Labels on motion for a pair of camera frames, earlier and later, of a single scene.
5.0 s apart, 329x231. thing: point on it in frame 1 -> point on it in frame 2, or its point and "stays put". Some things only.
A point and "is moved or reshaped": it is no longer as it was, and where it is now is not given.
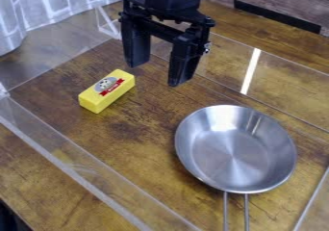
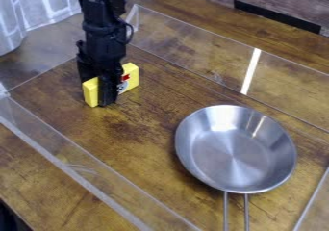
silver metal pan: x=236 y=150 stays put
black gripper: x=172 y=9 -> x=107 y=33
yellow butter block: x=107 y=90 is moved or reshaped
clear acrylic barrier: x=199 y=136 stays put
